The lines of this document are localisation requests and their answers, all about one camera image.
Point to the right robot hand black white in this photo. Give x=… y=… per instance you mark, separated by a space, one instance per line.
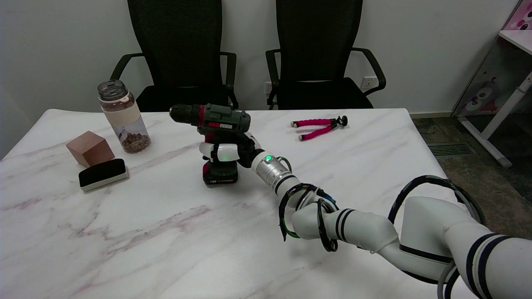
x=232 y=151

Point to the green red power screwdriver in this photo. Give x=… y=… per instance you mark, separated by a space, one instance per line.
x=224 y=116

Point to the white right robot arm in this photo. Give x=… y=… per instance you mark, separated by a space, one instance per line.
x=357 y=232

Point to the pink flexible mini tripod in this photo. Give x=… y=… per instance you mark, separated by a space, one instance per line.
x=316 y=123

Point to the glass jar with nuts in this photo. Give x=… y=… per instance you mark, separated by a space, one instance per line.
x=124 y=118

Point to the black mesh office chair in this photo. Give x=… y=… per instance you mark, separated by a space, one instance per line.
x=178 y=50
x=320 y=50

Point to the black white board eraser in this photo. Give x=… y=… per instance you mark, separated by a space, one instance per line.
x=102 y=172

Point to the brown cube block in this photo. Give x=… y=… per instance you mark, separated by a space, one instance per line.
x=89 y=148

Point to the floor vent grille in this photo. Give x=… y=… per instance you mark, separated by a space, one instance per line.
x=451 y=149

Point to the cartoon owl printed panel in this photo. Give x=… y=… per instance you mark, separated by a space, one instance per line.
x=482 y=99

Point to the white desk with leg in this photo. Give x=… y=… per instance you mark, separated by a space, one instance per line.
x=519 y=39

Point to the pink picture board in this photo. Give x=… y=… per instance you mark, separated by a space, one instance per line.
x=521 y=16

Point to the white wall socket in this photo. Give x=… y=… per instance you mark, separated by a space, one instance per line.
x=369 y=83
x=268 y=88

